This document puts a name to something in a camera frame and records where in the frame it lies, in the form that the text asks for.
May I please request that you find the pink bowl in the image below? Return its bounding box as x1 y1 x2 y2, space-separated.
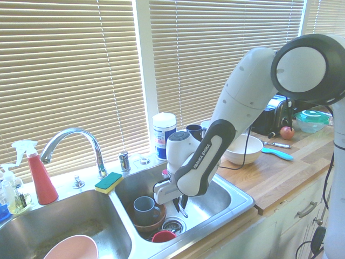
43 234 99 259

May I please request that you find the wide beige window blind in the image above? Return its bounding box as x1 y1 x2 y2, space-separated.
0 0 143 184
148 0 305 129

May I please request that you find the narrow beige window blind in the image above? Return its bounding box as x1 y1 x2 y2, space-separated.
304 0 345 37

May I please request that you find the chrome faucet knob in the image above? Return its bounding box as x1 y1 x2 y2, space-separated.
72 174 86 189

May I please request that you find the yellow and green sponge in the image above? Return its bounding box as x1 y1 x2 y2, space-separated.
94 172 124 194

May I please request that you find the teal handled utensil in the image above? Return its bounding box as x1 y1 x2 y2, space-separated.
260 147 294 162

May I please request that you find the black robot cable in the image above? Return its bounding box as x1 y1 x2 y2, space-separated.
219 125 253 171

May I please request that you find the clear yellow soap bottle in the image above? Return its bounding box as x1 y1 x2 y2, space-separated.
0 163 32 215

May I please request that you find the grey mug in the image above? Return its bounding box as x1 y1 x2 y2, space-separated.
133 196 162 225

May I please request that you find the chrome kitchen faucet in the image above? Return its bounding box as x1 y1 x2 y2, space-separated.
40 127 108 179

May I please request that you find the plastic container with green lid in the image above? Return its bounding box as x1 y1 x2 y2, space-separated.
295 110 331 134

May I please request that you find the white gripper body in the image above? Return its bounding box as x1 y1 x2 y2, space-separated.
153 180 182 206

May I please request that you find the red spray bottle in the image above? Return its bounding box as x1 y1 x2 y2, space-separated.
11 140 59 206

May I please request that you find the chrome sink sprayer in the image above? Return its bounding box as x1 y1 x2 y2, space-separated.
119 151 132 173

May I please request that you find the red cup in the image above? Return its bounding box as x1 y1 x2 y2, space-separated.
151 230 177 243

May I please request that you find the stainless steel double sink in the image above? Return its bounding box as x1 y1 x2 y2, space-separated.
0 151 256 259

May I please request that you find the white wipes canister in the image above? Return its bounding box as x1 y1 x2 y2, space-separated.
152 112 178 162

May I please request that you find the brass drawer handle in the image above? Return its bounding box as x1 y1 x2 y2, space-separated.
297 201 318 219

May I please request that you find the blue soap bottle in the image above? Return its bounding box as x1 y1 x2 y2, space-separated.
0 172 11 222

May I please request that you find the brown wooden bowl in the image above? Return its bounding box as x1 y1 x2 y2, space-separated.
126 196 167 234

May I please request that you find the red apple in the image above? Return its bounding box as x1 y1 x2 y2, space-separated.
280 126 295 140

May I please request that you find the black and silver toaster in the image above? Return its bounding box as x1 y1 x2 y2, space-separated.
252 94 296 135

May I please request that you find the silver peeler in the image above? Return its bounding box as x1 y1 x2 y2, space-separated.
260 140 292 149

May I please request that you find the black floor cable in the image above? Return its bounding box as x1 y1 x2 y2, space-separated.
295 226 327 259

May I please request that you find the black cup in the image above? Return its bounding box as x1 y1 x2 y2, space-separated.
185 124 207 141

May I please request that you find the metal drain strainer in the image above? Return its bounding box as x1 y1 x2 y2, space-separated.
161 217 187 234

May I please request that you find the white ceramic bowl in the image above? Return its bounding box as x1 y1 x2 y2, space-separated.
225 133 264 166

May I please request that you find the cream kitchen cabinet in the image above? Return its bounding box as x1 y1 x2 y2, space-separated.
253 159 336 259

